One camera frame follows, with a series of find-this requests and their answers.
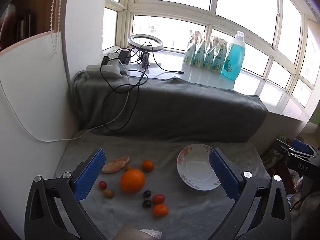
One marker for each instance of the black power adapter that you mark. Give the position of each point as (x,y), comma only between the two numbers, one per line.
(123,55)

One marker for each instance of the white floral bowl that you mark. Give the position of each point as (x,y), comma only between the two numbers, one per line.
(195,170)

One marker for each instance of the brown longan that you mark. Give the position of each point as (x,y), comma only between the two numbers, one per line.
(108,193)

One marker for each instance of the white window frame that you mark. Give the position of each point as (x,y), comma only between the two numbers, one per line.
(130,7)

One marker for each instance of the white panel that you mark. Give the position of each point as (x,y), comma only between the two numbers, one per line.
(30,92)

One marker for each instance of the large orange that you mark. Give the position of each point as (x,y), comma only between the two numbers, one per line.
(133,181)

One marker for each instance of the dark red cherry tomato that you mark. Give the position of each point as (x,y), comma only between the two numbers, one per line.
(102,185)

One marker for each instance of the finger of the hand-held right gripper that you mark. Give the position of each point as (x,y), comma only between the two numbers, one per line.
(301,143)
(281,148)

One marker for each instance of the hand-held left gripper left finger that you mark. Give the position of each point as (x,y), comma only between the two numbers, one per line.
(90,172)

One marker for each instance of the grey fleece blanket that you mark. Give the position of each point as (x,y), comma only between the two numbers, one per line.
(175,105)

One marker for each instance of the brown wooden cabinet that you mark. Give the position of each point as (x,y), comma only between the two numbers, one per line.
(37,5)

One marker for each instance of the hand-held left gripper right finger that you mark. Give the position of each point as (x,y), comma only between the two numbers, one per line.
(222,172)

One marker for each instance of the dark purple grape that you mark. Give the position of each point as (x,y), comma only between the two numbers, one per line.
(147,193)
(146,203)

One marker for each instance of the small mandarin with stem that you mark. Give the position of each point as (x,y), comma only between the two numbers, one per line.
(148,165)

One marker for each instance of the blue detergent bottle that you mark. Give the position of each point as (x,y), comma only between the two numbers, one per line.
(232,60)

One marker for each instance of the beige fuzzy object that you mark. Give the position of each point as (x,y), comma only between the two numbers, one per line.
(130,232)

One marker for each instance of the peeled pomelo segment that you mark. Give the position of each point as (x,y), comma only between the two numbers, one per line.
(116,163)

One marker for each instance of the green carton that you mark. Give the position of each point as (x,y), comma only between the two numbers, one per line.
(275,152)

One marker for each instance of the white power strip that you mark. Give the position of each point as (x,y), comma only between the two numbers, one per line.
(103,71)

